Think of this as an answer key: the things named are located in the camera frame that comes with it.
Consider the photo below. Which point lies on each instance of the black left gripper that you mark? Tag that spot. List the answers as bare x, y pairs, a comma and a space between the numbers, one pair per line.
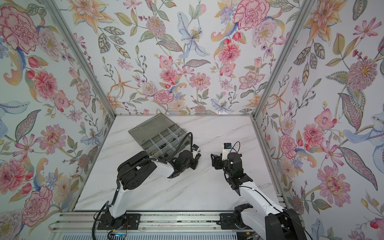
195, 162

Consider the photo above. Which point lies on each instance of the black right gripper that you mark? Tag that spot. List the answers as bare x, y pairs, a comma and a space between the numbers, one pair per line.
217, 161

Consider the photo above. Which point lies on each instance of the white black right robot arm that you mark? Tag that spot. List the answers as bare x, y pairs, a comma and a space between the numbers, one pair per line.
266, 218

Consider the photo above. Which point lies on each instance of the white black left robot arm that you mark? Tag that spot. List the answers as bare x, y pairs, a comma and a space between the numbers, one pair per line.
133, 172

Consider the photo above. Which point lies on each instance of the grey plastic organizer box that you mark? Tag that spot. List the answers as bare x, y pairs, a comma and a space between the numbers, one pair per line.
159, 130

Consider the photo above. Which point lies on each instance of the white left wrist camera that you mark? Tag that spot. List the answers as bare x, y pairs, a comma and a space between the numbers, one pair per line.
195, 150

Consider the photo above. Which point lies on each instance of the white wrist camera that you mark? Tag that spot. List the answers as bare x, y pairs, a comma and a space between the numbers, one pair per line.
227, 148
195, 150

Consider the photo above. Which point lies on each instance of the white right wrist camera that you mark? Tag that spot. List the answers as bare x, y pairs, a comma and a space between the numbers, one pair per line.
227, 148

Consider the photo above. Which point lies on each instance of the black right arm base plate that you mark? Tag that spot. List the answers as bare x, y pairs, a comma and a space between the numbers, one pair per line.
231, 222

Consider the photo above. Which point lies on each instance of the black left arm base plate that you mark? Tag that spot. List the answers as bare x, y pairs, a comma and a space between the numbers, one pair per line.
124, 222

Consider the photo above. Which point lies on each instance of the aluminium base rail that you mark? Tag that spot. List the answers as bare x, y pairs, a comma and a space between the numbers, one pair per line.
151, 221

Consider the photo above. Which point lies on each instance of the aluminium corner frame post left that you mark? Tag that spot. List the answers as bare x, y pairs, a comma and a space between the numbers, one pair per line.
68, 36

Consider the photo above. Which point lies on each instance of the aluminium corner frame post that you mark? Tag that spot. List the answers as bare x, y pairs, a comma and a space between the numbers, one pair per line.
68, 36
303, 13

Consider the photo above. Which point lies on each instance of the aluminium corner frame post right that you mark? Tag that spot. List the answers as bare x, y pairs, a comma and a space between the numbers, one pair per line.
303, 13

